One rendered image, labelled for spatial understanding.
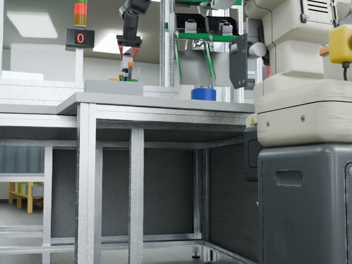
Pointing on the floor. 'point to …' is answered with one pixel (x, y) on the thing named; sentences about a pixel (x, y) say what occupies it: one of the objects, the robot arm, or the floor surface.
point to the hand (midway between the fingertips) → (127, 58)
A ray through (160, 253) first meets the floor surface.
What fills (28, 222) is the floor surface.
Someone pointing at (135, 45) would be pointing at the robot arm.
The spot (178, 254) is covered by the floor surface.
